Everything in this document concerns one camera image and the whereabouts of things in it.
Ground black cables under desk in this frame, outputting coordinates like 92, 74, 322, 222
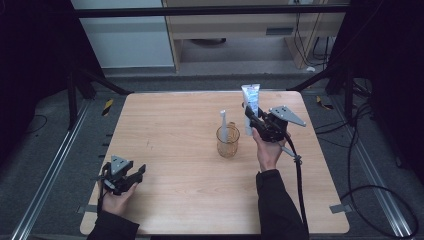
293, 12, 335, 68

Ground black metal stand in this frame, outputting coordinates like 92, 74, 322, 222
65, 65, 134, 132
286, 63, 373, 127

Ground black looped floor cable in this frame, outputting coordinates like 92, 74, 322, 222
339, 184, 420, 240

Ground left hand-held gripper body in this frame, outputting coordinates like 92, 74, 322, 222
100, 154, 135, 196

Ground white toothpaste tube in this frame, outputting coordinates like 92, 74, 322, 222
240, 83, 261, 137

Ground person's left hand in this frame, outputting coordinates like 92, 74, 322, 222
100, 182, 139, 217

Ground white cabinet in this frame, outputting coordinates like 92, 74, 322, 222
70, 0, 175, 69

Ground thin black floor cable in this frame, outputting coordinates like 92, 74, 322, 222
19, 114, 49, 136

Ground yellow black hazard tape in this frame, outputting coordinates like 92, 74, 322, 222
315, 95, 335, 111
101, 98, 115, 117

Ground aluminium floor rail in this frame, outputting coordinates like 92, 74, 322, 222
329, 96, 415, 240
9, 99, 92, 240

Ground bundle of black floor cables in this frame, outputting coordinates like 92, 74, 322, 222
314, 101, 379, 149

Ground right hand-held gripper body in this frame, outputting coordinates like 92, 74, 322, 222
258, 105, 307, 144

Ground white electric toothbrush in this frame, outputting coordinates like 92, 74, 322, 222
219, 109, 230, 144

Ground amber glass cup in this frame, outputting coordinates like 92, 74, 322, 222
215, 121, 241, 159

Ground black horizontal frame bar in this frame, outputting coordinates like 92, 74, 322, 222
74, 4, 350, 19

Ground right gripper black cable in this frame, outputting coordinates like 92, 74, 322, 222
280, 132, 310, 236

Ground person's right hand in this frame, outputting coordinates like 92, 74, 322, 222
252, 128, 291, 173

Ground grey tape strip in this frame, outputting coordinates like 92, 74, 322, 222
77, 204, 98, 215
329, 203, 353, 215

